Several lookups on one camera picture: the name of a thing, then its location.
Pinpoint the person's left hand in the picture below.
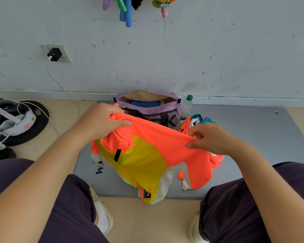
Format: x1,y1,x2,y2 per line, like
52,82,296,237
75,103,133,144

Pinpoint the person's right hand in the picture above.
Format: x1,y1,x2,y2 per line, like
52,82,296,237
186,122,244,156

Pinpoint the orange and yellow sports garment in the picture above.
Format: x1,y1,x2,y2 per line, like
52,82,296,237
91,104,225,205

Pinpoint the person's left forearm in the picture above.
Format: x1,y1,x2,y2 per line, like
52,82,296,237
0,125,92,243

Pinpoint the person's right forearm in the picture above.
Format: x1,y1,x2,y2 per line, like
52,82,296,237
227,143,304,243

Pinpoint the teal and orange garment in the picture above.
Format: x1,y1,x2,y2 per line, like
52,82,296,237
178,114,216,135

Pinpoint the blue folded item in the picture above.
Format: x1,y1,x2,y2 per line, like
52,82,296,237
130,100,161,109

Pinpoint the purple duffel bag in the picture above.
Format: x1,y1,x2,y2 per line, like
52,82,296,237
113,90,181,129

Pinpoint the clear bottle with green cap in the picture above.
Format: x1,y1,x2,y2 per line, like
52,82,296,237
180,95,193,121

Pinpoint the grey floor mat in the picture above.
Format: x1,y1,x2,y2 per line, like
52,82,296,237
73,100,304,199

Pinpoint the person's right leg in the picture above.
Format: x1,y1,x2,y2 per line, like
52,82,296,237
199,161,304,243

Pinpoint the person's leg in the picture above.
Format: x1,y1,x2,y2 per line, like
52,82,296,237
199,161,304,243
0,158,110,243

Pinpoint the large black weight plate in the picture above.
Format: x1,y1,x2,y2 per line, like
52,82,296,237
0,98,50,147

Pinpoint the person's right white shoe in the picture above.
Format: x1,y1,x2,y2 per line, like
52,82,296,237
188,211,210,243

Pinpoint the person's white shoe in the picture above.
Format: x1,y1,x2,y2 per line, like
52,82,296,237
85,181,115,235
188,211,210,243

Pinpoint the person's left white shoe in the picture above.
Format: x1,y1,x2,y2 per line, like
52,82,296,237
85,181,115,235

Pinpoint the black charger plug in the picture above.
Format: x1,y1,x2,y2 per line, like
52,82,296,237
47,47,63,62

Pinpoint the person's left leg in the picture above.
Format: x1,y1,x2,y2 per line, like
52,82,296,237
0,158,110,243

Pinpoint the black hanging item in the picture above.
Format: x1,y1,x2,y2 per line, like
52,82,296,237
131,0,145,11

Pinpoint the small black weight plate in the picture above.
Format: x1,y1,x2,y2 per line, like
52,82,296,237
0,147,17,164

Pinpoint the colourful hanging toy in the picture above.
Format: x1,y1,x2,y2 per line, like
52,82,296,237
152,0,177,9

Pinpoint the white charger cable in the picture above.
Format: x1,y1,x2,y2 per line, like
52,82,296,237
46,56,81,123

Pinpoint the white wall outlet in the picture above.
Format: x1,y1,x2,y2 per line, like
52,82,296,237
46,44,72,63

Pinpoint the white headset with strap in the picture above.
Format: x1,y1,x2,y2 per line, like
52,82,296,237
0,99,37,137

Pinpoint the green jump rope handle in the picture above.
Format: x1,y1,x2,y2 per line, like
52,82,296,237
116,0,128,13

